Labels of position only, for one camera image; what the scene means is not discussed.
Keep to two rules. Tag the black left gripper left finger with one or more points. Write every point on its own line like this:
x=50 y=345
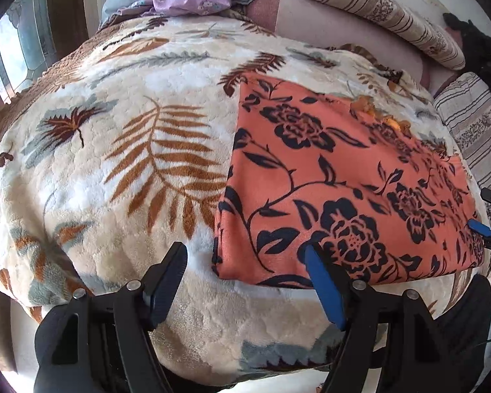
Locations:
x=101 y=343

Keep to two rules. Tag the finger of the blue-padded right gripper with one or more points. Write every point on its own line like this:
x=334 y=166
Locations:
x=479 y=228

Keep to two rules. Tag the purple floral cloth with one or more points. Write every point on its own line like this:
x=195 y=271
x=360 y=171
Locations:
x=174 y=8

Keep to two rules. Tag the black garment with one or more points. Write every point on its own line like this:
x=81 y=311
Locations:
x=476 y=47

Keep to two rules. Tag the striped floral bolster pillow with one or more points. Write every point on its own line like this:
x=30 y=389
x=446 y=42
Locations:
x=432 y=39

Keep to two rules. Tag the striped floral bedding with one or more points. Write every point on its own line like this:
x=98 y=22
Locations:
x=464 y=108

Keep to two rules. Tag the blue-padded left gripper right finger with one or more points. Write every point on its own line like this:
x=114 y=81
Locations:
x=395 y=334

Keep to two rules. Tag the orange floral blouse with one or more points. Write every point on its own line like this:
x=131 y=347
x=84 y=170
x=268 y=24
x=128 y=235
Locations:
x=311 y=169

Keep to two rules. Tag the stained glass window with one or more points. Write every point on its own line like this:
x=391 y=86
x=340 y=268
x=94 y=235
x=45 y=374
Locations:
x=27 y=47

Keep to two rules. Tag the pink mattress sheet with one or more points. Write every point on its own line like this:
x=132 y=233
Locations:
x=323 y=26

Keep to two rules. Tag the cream leaf-pattern fleece blanket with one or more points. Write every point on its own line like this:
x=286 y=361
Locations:
x=124 y=147

